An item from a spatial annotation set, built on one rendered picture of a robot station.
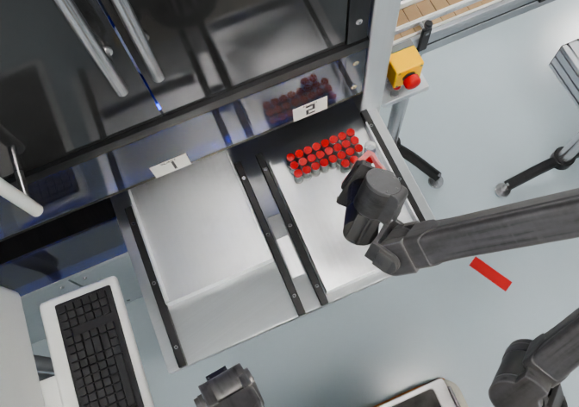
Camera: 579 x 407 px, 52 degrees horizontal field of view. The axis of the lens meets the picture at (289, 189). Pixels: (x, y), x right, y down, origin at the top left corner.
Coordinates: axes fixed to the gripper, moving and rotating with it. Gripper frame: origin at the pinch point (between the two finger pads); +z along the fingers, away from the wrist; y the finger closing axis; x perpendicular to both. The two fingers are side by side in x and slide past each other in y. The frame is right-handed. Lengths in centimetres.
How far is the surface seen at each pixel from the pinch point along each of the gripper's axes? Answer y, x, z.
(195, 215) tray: -43, 25, 11
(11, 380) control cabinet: -68, 47, -30
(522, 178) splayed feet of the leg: -48, -84, 95
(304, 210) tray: -31.9, 1.4, 14.7
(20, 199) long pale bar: -25, 54, -19
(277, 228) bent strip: -34.6, 6.1, 8.5
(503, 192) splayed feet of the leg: -58, -83, 96
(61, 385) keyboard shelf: -78, 38, -23
